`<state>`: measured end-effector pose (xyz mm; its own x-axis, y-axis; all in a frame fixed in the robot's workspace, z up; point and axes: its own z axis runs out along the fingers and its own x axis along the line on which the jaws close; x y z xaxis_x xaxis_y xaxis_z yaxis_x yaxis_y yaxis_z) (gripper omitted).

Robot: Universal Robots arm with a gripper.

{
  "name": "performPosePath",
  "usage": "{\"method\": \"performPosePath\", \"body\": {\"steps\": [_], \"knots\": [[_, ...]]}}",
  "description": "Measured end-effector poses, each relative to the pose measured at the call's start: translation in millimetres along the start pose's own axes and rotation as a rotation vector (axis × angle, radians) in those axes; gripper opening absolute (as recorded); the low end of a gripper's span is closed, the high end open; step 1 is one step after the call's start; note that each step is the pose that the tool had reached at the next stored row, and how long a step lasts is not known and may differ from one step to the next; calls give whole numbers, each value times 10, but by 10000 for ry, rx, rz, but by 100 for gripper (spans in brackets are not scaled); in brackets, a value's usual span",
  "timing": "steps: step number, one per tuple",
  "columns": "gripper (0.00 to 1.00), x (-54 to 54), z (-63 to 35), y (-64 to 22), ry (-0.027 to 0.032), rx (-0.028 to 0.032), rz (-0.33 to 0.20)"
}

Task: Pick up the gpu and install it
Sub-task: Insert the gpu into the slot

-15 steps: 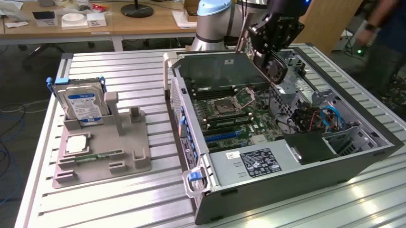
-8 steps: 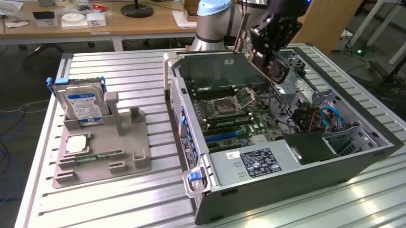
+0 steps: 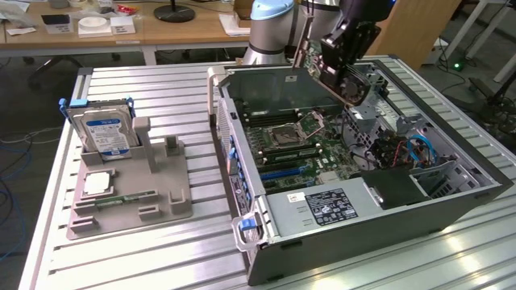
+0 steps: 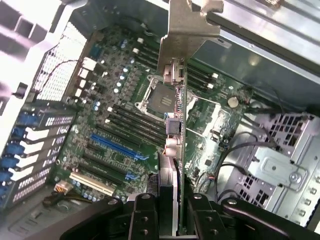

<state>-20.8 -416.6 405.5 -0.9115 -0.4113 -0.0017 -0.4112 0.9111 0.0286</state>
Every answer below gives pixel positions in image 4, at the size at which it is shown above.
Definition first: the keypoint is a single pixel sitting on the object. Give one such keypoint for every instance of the round coin cell battery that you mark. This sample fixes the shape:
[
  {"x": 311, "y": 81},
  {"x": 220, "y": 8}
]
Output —
[{"x": 233, "y": 102}]

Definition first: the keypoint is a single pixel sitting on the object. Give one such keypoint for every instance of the black open PC case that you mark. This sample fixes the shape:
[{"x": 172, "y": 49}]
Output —
[{"x": 275, "y": 37}]

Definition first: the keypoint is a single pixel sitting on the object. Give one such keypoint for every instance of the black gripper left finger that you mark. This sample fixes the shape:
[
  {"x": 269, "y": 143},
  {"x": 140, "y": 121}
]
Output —
[{"x": 145, "y": 220}]

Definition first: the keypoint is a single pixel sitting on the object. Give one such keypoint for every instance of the perforated slot cover plate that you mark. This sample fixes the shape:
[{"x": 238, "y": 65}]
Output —
[
  {"x": 58, "y": 142},
  {"x": 30, "y": 190},
  {"x": 37, "y": 175},
  {"x": 60, "y": 120},
  {"x": 52, "y": 155}
]

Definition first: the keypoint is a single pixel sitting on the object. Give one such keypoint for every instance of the long black expansion slot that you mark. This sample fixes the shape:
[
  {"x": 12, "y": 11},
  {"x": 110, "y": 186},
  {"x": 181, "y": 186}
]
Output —
[
  {"x": 100, "y": 175},
  {"x": 117, "y": 136},
  {"x": 107, "y": 165}
]

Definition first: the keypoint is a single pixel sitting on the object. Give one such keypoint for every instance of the short black expansion slot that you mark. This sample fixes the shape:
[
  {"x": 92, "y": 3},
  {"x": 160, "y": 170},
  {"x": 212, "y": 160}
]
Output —
[{"x": 96, "y": 149}]

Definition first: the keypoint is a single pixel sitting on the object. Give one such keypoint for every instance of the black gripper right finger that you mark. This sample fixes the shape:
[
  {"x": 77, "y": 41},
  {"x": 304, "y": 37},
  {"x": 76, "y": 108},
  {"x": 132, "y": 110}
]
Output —
[{"x": 207, "y": 220}]

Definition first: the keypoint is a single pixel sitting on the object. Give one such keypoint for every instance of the white power connector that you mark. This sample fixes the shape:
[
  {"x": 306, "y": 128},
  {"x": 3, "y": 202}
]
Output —
[{"x": 63, "y": 187}]

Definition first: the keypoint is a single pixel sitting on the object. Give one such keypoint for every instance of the white expansion slot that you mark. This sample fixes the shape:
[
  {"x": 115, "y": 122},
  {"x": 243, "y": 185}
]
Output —
[{"x": 91, "y": 184}]

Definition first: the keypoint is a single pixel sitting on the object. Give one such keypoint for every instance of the blue slot retention clip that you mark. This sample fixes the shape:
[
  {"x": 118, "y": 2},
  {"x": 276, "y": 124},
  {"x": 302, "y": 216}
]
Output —
[
  {"x": 5, "y": 179},
  {"x": 15, "y": 150},
  {"x": 19, "y": 133},
  {"x": 28, "y": 119},
  {"x": 8, "y": 163}
]

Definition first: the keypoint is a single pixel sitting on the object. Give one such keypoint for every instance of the green motherboard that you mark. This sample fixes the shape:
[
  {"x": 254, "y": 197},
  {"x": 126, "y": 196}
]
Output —
[{"x": 212, "y": 120}]

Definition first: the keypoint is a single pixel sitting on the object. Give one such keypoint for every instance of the CPU socket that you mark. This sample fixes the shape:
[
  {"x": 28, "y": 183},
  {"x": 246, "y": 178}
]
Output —
[{"x": 157, "y": 100}]

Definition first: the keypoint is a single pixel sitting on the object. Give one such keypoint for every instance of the metal disk bay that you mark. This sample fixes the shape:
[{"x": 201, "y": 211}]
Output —
[{"x": 275, "y": 162}]

